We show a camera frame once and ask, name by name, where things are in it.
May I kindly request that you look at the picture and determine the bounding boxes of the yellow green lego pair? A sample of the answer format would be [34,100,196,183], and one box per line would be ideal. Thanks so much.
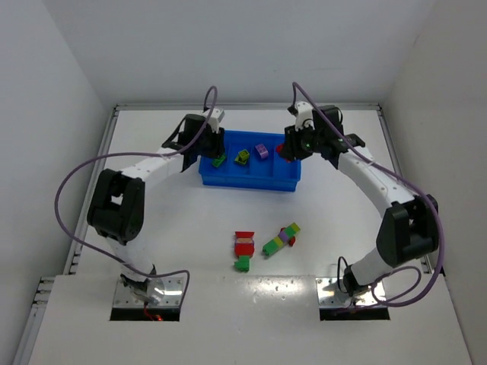
[212,154,227,168]

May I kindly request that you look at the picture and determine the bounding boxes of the yellow printed lego brick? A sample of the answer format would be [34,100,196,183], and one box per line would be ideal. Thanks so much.
[234,149,250,166]

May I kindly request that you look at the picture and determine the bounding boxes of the purple round lego brick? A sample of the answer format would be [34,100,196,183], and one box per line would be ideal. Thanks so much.
[254,144,269,160]

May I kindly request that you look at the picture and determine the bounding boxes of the green lego brick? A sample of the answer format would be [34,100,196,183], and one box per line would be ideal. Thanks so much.
[234,255,250,272]

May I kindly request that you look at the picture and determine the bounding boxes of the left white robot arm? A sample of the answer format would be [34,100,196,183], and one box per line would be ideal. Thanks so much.
[87,109,224,300]

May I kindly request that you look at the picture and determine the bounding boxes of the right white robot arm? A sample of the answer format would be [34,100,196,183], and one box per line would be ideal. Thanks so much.
[279,101,439,296]

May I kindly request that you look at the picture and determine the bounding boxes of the blue compartment tray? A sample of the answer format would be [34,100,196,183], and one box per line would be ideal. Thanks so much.
[199,130,301,192]

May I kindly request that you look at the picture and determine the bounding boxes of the green yellow purple lego bar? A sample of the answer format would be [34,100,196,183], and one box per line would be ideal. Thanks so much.
[262,223,301,257]

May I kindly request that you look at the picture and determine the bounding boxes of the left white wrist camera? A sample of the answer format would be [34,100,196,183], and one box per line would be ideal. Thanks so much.
[202,108,224,134]

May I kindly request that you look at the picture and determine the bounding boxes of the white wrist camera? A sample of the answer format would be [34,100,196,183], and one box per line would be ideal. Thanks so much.
[202,108,224,134]
[288,101,314,131]

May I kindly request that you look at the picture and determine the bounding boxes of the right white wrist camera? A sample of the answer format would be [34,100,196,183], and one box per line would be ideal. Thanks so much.
[288,101,314,131]

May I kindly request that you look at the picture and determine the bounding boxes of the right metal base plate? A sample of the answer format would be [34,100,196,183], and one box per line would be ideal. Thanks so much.
[315,277,380,310]

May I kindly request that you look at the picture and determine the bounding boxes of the metal base plate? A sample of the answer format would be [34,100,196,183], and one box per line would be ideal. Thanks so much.
[113,276,186,309]
[315,277,380,310]

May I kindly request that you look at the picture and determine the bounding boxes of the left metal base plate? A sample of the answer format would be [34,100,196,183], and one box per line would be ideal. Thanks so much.
[113,276,186,309]

